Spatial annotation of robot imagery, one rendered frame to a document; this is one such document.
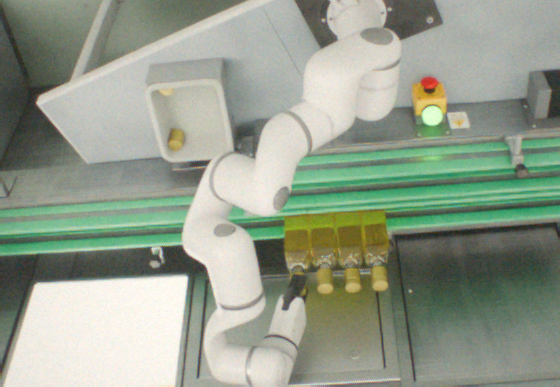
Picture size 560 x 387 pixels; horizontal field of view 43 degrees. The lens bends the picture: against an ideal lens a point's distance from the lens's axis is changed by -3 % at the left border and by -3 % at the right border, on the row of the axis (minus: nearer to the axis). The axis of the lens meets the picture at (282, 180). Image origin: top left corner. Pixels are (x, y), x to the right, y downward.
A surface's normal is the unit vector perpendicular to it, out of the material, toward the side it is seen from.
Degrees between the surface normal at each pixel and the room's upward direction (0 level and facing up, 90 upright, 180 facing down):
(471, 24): 0
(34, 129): 90
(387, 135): 90
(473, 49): 0
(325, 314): 90
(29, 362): 90
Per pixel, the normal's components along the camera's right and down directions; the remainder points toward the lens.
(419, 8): 0.03, 0.69
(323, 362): -0.11, -0.73
